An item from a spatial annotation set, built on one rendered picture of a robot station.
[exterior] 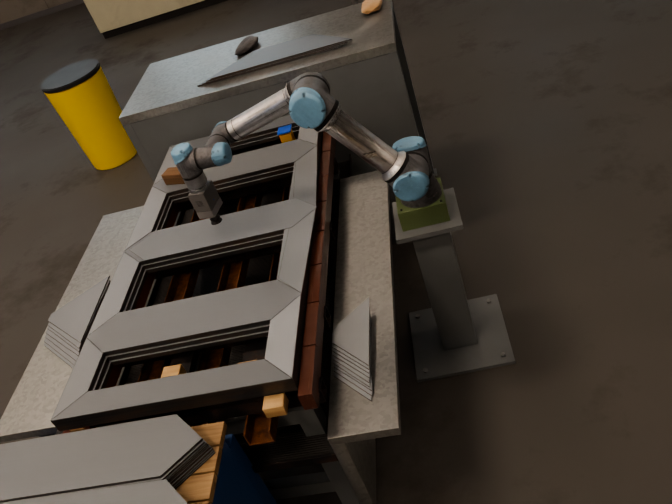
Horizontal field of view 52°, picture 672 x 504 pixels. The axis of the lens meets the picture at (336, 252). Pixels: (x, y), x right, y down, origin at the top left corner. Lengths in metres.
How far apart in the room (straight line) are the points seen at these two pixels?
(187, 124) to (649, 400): 2.23
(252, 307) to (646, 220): 2.00
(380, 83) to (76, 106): 2.86
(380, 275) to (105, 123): 3.49
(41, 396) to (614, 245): 2.42
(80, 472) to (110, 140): 3.78
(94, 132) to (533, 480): 4.05
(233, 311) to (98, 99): 3.46
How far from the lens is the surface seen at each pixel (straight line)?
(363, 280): 2.34
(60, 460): 2.09
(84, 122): 5.43
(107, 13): 8.85
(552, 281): 3.17
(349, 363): 2.05
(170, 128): 3.30
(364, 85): 3.09
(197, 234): 2.57
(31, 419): 2.45
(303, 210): 2.44
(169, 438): 1.93
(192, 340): 2.15
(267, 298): 2.13
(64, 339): 2.61
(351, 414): 1.96
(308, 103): 2.12
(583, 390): 2.76
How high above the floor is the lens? 2.17
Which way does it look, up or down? 37 degrees down
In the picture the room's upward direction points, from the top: 21 degrees counter-clockwise
